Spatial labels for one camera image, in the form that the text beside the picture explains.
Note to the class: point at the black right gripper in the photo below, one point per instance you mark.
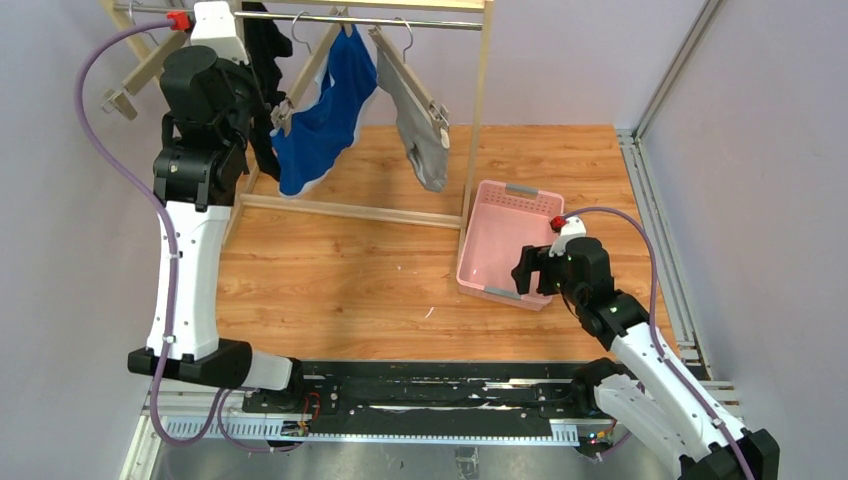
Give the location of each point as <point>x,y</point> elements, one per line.
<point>530,270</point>

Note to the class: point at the black underwear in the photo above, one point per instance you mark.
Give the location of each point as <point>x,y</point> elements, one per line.
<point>265,43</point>

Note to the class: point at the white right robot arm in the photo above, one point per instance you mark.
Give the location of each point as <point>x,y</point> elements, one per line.
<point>646,389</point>

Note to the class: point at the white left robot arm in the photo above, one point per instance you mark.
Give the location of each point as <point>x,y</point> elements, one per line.
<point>205,135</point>

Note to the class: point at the grey underwear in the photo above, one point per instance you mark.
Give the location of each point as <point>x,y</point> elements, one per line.
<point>423,146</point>

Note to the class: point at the wooden hanger with grey underwear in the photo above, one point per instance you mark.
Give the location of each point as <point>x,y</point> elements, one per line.
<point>396,59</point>

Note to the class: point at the blue underwear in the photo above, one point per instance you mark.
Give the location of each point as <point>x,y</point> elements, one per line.
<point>346,81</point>

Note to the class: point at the wooden hanger with blue underwear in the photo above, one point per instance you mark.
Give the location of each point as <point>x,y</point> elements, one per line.
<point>281,115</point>

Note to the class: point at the empty wooden clip hanger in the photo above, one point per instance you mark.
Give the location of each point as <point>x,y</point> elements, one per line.
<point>148,70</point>

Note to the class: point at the pink plastic laundry basket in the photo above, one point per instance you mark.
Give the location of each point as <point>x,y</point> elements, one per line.
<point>505,217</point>

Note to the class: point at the metal hanging rod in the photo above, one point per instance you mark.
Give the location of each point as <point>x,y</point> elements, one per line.
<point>303,17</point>

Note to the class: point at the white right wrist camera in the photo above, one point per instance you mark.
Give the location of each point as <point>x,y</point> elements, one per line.
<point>567,228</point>

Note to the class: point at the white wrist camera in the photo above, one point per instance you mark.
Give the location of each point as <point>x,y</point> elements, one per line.
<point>567,228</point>
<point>216,28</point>

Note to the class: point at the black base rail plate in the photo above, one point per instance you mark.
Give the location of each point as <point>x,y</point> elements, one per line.
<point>438,400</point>

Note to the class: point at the wooden clothes rack frame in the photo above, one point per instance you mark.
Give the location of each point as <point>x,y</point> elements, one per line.
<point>375,144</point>

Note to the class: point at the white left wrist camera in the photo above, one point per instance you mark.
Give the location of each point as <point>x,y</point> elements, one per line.
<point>216,28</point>

